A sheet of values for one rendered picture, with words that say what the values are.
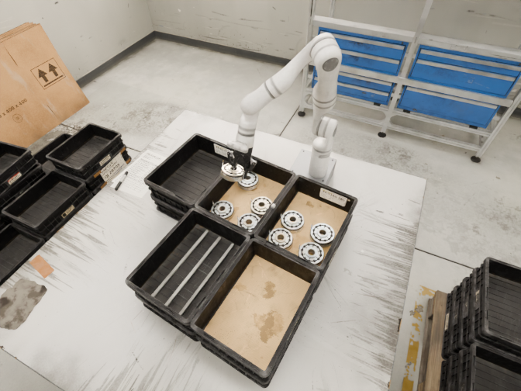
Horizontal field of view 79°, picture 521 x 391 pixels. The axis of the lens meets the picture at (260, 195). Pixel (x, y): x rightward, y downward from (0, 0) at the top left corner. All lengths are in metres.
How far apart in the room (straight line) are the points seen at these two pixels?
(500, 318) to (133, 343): 1.62
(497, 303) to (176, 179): 1.67
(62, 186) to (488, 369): 2.65
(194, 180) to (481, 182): 2.44
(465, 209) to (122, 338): 2.53
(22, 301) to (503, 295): 2.19
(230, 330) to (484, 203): 2.39
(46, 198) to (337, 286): 1.96
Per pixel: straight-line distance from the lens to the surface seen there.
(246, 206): 1.48
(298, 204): 1.49
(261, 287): 1.27
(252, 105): 1.19
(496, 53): 2.93
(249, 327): 1.22
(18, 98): 3.77
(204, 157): 1.74
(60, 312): 1.61
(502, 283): 2.04
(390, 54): 2.96
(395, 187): 1.87
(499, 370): 1.96
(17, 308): 1.71
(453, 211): 2.90
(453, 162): 3.32
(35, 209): 2.53
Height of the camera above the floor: 2.00
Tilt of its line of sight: 50 degrees down
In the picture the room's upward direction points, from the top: 1 degrees counter-clockwise
